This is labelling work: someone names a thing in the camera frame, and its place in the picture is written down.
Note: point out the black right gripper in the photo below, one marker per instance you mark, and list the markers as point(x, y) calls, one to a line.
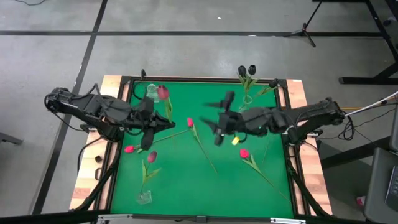
point(233, 124)

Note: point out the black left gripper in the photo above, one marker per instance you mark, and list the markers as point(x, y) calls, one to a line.
point(140, 121)

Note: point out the round clear glass vase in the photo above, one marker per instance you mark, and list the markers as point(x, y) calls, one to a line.
point(151, 90)

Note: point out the bright pink artificial tulip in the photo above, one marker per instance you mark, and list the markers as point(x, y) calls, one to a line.
point(129, 149)
point(244, 153)
point(190, 122)

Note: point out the black artificial tulip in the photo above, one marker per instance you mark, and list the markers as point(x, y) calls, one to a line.
point(252, 69)
point(273, 83)
point(242, 71)

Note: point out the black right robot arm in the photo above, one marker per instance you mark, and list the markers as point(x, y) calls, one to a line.
point(311, 113)

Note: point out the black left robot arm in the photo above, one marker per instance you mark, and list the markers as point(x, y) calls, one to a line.
point(77, 107)

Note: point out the tall clear glass vase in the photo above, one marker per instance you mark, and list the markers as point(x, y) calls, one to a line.
point(245, 102)

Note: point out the square clear glass vase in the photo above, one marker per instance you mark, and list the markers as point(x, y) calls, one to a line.
point(146, 198)

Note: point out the yellow tag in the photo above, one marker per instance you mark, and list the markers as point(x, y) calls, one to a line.
point(235, 140)

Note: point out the small black object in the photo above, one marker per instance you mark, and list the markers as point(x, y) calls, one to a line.
point(98, 159)

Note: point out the green table mat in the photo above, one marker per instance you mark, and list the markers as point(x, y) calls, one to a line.
point(202, 193)

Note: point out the black tripod stand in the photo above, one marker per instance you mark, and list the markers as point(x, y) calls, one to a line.
point(303, 31)

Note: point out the black desk leg bar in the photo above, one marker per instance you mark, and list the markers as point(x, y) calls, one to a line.
point(351, 154)

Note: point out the grey chair base leg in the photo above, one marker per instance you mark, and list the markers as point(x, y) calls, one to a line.
point(11, 139)

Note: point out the black rig beam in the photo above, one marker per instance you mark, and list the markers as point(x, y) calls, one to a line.
point(46, 218)

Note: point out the small pink floor object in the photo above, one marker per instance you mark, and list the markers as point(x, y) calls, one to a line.
point(360, 201)

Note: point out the white rod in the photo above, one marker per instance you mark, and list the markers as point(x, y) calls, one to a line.
point(385, 101)

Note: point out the grey office chair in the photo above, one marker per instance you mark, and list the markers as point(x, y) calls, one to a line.
point(376, 186)

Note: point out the grey panel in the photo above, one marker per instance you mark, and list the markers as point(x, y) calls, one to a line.
point(395, 130)

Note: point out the short black post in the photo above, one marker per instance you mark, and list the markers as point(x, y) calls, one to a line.
point(143, 74)

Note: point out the black metal table frame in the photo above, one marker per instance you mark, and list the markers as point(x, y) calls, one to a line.
point(264, 78)

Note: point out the silver beam bracket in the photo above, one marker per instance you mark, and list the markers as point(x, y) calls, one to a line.
point(113, 216)
point(287, 221)

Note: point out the black desk frame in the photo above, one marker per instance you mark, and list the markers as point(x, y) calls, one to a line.
point(367, 80)

